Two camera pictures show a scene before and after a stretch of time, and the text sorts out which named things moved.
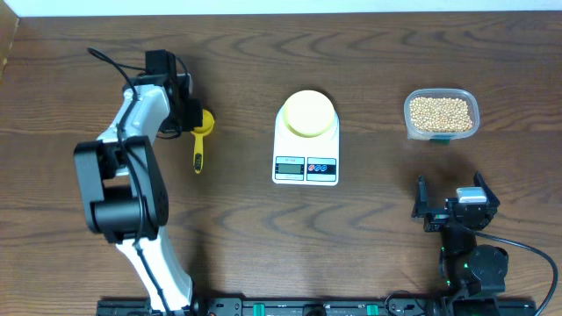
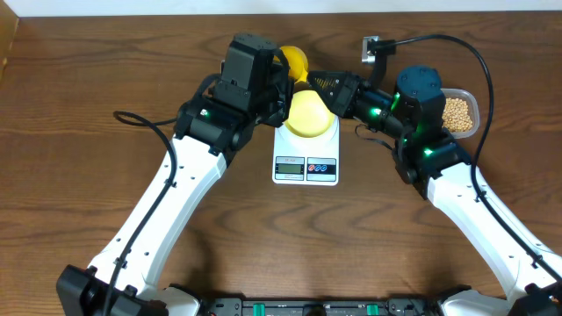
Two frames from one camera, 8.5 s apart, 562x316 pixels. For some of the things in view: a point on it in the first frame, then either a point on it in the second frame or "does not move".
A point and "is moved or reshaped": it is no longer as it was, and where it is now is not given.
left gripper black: [195, 119] to [279, 73]
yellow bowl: [308, 113] does not move
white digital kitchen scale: [299, 161] does not move
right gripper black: [421, 208] to [346, 93]
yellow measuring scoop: [199, 132] is moved or reshaped
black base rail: [288, 306] does not move
